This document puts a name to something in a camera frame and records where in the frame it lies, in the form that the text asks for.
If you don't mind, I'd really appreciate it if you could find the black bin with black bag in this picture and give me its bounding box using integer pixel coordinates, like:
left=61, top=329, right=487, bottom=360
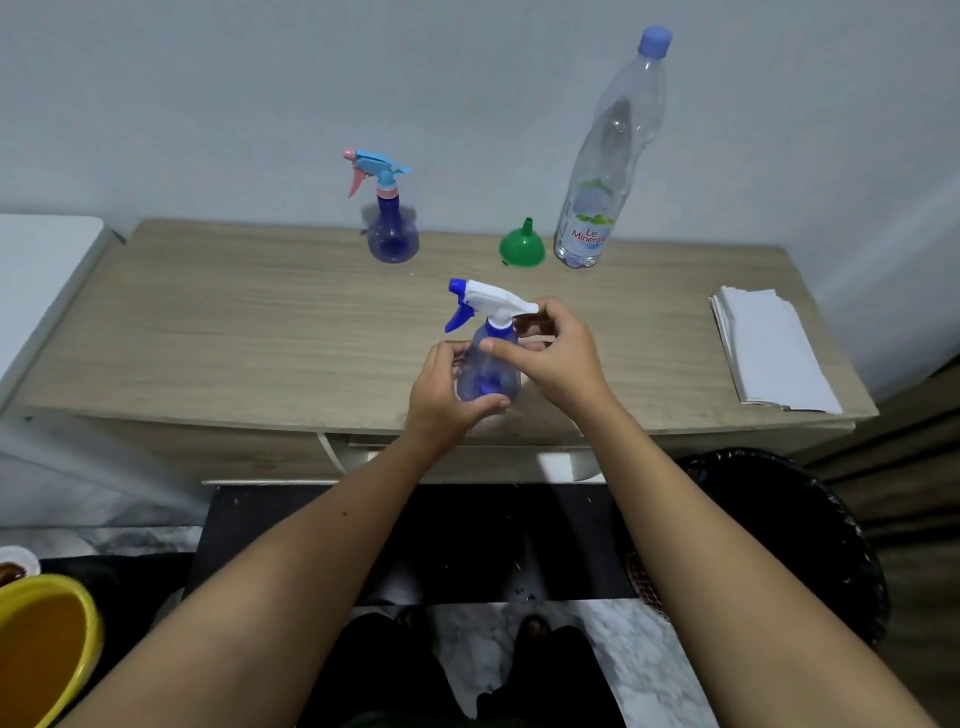
left=625, top=447, right=891, bottom=651

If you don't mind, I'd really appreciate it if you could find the person's right forearm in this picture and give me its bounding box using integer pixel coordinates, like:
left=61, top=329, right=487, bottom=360
left=576, top=396, right=940, bottom=728

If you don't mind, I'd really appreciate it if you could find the person's left leg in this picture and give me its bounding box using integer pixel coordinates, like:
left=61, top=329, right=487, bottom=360
left=298, top=609, right=468, bottom=728

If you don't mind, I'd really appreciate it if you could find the person's right hand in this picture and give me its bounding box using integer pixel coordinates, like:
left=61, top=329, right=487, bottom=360
left=479, top=297, right=618, bottom=430

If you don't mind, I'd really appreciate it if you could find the stack of white paper napkins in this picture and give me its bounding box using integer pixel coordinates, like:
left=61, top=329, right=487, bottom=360
left=709, top=285, right=845, bottom=416

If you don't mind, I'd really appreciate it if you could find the yellow plastic bucket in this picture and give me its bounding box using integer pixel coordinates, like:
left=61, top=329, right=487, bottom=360
left=0, top=573, right=105, bottom=728

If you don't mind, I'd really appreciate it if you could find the clear water bottle blue cap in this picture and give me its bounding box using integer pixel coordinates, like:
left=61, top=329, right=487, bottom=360
left=554, top=24, right=674, bottom=270

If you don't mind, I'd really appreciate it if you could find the spray bottle with white trigger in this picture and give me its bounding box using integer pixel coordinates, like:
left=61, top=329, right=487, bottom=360
left=444, top=278, right=540, bottom=407

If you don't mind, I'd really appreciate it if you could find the spray bottle with pink trigger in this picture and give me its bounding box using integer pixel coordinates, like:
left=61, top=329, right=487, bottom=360
left=343, top=148, right=420, bottom=265

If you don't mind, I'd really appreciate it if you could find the small white dish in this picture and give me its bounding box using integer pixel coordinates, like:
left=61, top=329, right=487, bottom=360
left=0, top=545, right=42, bottom=591

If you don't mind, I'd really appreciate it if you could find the person's leg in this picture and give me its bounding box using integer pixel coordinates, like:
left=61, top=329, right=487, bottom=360
left=298, top=609, right=468, bottom=728
left=475, top=615, right=628, bottom=728

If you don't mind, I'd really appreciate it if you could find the green plastic funnel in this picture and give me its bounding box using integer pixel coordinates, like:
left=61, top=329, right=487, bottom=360
left=499, top=217, right=547, bottom=269

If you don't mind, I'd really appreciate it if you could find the person's left hand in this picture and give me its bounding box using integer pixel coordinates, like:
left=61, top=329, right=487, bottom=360
left=404, top=339, right=512, bottom=453

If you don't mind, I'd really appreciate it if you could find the person's left forearm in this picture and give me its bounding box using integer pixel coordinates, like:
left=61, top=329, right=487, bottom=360
left=58, top=433, right=466, bottom=728

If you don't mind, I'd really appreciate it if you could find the person's right leg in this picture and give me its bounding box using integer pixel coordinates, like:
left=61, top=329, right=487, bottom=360
left=475, top=615, right=628, bottom=728

